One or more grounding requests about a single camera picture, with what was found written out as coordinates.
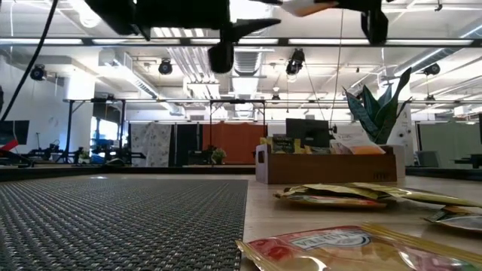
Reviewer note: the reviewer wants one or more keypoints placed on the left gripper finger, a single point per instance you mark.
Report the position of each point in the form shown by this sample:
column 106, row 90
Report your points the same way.
column 248, row 28
column 221, row 56

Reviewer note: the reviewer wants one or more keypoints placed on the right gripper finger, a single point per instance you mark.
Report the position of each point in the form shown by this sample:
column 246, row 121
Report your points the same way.
column 348, row 3
column 374, row 26

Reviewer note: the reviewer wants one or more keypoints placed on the background black robot arm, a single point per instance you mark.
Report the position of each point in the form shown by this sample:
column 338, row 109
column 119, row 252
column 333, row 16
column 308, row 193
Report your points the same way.
column 17, row 160

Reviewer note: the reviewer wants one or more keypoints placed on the brown wooden tea organiser box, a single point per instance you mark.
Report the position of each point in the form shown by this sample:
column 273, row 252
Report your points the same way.
column 320, row 169

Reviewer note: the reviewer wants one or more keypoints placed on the black beam with light strips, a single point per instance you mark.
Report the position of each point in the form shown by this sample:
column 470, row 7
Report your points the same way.
column 280, row 41

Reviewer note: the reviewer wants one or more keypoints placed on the black ceiling spotlight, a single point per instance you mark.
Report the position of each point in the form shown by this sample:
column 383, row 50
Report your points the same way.
column 165, row 67
column 431, row 69
column 37, row 72
column 295, row 62

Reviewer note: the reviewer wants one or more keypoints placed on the orange partition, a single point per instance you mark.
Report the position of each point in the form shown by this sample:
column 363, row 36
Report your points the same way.
column 235, row 141

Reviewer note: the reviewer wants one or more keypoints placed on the snake plant in white pot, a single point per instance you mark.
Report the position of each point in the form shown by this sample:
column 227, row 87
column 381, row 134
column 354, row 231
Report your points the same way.
column 380, row 113

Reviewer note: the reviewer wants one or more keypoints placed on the black partition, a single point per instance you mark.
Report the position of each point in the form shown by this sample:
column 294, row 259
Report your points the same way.
column 186, row 145

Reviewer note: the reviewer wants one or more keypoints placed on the small potted plant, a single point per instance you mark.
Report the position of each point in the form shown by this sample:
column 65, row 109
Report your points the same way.
column 84, row 156
column 218, row 155

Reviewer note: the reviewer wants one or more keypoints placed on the white patterned curtain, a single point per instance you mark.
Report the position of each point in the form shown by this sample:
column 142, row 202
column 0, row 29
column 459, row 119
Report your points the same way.
column 150, row 145

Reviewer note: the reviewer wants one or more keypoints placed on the black monitor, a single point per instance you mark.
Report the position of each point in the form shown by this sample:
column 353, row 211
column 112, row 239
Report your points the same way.
column 307, row 131
column 13, row 131

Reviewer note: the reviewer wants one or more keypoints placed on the grey office chair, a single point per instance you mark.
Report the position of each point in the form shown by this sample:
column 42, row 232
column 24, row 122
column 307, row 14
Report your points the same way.
column 427, row 159

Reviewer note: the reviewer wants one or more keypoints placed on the grey partition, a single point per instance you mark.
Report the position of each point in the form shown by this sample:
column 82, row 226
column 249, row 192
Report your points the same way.
column 463, row 139

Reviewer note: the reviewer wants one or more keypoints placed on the grey woven placemat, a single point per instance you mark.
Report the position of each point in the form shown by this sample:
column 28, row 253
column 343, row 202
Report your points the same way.
column 113, row 226

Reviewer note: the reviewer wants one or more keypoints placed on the red bar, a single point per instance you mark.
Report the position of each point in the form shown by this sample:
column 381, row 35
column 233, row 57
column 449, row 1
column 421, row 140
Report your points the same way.
column 9, row 145

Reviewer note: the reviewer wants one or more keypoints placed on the background black rig frame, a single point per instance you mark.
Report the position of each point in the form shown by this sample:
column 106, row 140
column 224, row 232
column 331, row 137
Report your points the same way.
column 69, row 124

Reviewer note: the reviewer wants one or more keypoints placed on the black aluminium rig frame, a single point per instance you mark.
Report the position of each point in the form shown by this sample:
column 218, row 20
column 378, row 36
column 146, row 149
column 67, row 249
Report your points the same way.
column 113, row 170

